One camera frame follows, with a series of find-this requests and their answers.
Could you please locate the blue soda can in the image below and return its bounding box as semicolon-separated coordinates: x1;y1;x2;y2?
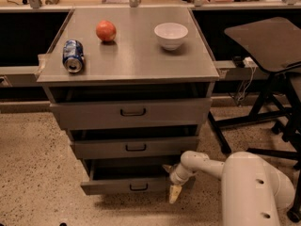
62;40;85;73

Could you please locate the red apple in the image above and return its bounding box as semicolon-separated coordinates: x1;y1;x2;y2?
96;21;117;42

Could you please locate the black side table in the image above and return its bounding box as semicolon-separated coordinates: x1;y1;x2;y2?
208;17;301;153

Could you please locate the grey top drawer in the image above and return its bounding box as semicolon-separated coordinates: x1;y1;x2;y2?
51;98;212;130

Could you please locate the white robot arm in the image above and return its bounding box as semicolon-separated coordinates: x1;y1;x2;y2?
164;151;295;226

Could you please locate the grey bottom drawer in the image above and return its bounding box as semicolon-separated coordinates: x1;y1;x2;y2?
81;160;170;195

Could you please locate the white bowl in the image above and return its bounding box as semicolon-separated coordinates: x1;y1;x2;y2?
154;23;188;51

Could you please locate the grey drawer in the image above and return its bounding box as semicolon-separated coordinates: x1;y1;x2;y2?
71;137;198;159
51;98;212;130
81;160;170;195

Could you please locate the white power adapter with cables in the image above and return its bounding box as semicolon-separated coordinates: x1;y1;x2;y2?
233;56;258;106

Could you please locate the grey drawer cabinet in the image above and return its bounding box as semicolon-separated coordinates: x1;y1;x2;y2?
37;6;220;186

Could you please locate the grey middle drawer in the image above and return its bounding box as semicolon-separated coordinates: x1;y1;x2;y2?
71;137;198;159

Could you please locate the black office chair base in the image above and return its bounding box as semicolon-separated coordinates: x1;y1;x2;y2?
243;73;301;223

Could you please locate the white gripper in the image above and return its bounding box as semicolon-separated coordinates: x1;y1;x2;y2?
162;164;196;204

